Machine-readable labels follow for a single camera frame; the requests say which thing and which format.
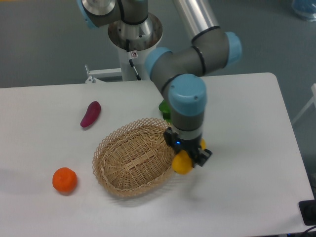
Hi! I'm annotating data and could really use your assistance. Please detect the white frame at right edge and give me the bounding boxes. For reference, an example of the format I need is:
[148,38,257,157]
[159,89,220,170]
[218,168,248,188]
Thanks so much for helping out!
[291,83,316,126]

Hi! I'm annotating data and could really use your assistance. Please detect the purple sweet potato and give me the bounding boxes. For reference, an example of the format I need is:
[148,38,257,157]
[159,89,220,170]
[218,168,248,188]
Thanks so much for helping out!
[80,101,101,128]

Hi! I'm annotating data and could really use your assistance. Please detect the green bok choy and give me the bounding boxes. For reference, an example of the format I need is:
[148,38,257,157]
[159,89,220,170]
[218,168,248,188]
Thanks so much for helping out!
[158,100,171,123]

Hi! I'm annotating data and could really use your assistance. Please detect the woven wicker basket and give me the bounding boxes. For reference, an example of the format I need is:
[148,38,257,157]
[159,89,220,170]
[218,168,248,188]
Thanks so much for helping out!
[92,118,175,198]

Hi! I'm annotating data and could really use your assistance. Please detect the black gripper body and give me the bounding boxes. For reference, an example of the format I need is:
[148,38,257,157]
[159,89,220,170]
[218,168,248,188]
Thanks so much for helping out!
[171,133,202,160]

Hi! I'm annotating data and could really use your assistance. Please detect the blue bag in corner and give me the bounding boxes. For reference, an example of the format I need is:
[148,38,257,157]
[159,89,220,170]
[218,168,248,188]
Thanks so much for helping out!
[292,0,316,22]

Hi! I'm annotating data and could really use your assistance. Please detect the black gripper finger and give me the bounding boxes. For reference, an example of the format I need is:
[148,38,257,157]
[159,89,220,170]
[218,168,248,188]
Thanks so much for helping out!
[163,127,178,154]
[192,148,212,168]

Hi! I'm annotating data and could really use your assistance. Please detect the yellow mango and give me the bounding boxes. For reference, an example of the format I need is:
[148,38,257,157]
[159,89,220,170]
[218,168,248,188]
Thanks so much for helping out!
[172,150,200,175]

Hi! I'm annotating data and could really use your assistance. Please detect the orange mandarin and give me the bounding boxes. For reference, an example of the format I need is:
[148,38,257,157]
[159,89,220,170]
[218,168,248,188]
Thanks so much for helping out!
[52,167,78,193]

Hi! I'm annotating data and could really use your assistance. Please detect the black device at table edge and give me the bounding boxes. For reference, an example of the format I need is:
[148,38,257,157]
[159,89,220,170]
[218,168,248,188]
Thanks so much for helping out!
[298,199,316,226]

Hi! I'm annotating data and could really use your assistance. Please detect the white left mounting bracket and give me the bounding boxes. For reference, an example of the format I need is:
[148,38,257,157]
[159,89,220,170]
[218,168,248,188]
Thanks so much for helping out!
[85,64,122,83]

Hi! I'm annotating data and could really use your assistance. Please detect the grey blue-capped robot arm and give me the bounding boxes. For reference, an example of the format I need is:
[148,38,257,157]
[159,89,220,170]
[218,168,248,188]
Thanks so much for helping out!
[77,0,242,166]

